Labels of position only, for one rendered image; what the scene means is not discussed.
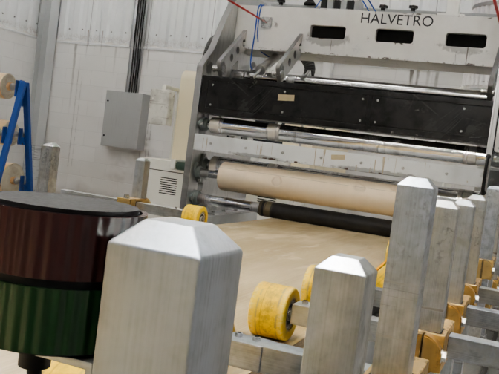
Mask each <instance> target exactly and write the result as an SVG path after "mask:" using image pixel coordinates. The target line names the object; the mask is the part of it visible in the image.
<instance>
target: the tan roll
mask: <svg viewBox="0 0 499 374"><path fill-rule="evenodd" d="M200 176H201V177H208V178H212V179H217V184H218V188H219V189H220V190H223V191H232V192H237V193H242V194H251V195H256V196H262V197H270V198H275V199H280V200H289V201H295V202H300V203H309V204H314V205H319V206H328V207H334V208H338V209H347V210H353V211H361V212H367V213H371V214H381V215H386V216H391V217H393V213H394V203H395V197H396V192H397V185H391V184H385V183H375V182H369V181H364V180H354V179H348V178H342V177H332V176H326V175H320V174H311V173H304V172H299V171H289V170H283V169H277V168H268V167H261V166H256V165H246V164H240V163H230V162H223V163H222V164H221V166H220V168H219V169H218V171H214V170H209V169H203V168H202V169H201V170H200Z"/></svg>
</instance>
